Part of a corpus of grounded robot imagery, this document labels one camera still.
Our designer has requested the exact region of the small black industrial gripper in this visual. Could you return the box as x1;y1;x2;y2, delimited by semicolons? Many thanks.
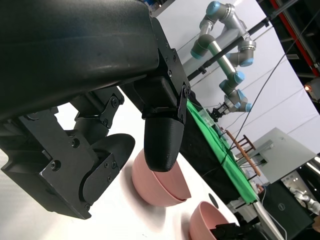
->
209;101;230;124

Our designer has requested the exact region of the black round table grommet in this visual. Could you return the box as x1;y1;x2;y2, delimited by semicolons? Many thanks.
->
208;193;220;209

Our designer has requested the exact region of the grey blue-jointed industrial arm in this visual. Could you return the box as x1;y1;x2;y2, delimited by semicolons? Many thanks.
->
190;0;257;115

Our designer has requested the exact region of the thin black hanging cable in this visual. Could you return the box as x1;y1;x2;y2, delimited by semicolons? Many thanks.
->
201;11;320;177

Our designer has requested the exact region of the grey metal cabinet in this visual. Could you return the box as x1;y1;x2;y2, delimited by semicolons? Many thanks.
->
249;126;318;186

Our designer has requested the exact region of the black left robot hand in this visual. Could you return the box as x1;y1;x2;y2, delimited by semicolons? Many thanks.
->
0;0;192;221

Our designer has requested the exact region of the green table cloth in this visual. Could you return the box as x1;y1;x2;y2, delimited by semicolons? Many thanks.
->
186;99;259;205

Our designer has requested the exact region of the black metal pole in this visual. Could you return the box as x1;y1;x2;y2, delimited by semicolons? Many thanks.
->
186;20;271;81

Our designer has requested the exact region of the black table drape cloth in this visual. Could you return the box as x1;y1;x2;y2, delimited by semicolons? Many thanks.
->
179;91;245;204

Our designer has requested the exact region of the red steel beam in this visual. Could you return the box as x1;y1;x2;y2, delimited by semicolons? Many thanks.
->
276;8;320;77

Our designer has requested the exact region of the black computer monitor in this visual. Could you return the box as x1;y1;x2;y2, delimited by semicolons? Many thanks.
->
261;180;315;238

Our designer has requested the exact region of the brown wooden chair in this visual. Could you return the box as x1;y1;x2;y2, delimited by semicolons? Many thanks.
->
224;129;262;178

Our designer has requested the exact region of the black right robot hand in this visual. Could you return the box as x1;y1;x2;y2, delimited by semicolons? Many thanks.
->
209;221;263;240

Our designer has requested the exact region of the pink plastic bowl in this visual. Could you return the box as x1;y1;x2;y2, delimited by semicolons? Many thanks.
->
188;201;232;240
131;149;187;207
149;159;192;200

